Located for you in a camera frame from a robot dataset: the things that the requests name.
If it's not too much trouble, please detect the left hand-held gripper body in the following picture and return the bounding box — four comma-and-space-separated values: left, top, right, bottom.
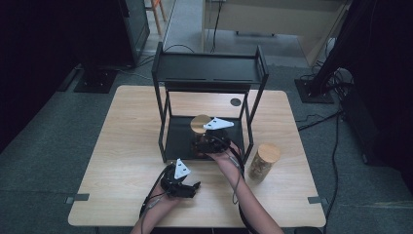
160, 158, 196, 199

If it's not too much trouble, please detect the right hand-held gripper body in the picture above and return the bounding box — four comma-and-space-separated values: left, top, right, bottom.
194, 117, 235, 154

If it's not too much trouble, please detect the glass jar with red contents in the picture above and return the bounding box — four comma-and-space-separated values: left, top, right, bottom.
189, 114, 213, 160

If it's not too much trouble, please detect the black metal two-tier rack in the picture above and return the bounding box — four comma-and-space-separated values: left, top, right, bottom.
151, 41, 270, 164

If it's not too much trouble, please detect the glass jar with brown contents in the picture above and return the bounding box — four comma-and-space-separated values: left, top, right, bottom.
247, 142, 282, 183

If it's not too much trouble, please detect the person's left hand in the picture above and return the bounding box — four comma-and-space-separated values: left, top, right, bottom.
147, 186, 184, 212

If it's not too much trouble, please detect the person's right hand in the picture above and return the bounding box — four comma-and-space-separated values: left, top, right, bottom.
207, 142, 244, 175

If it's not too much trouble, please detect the beige desk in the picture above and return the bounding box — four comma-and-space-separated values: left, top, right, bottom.
202, 0, 354, 67

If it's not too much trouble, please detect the wooden stool leg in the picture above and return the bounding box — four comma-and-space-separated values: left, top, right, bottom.
150, 0, 168, 37

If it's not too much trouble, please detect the black cabinet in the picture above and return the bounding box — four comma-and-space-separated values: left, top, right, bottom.
118, 0, 151, 68

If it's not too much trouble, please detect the black equipment case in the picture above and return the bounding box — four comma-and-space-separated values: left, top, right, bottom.
340, 87, 382, 165

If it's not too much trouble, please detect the black curtain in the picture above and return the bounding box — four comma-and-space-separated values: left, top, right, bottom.
0, 0, 130, 154
337, 0, 413, 196

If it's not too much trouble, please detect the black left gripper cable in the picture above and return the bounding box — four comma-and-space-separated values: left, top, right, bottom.
139, 164, 173, 225

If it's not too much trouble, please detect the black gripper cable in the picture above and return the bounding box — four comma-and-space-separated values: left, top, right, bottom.
139, 164, 173, 225
215, 136, 257, 234

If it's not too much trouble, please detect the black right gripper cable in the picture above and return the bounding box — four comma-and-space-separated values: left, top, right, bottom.
215, 136, 257, 234

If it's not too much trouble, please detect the black floor cable loop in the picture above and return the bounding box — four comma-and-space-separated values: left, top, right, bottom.
135, 43, 196, 69

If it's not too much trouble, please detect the black stand base plate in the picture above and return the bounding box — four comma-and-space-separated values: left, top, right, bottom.
73, 66, 119, 95
294, 77, 335, 105

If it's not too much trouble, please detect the black hanging cable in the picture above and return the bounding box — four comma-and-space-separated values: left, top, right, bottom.
209, 0, 224, 55

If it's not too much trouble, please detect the long black floor cable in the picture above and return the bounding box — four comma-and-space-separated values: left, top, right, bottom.
321, 111, 342, 234

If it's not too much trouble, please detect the tangled black cable bundle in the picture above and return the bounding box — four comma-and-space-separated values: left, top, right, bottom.
300, 37, 356, 98

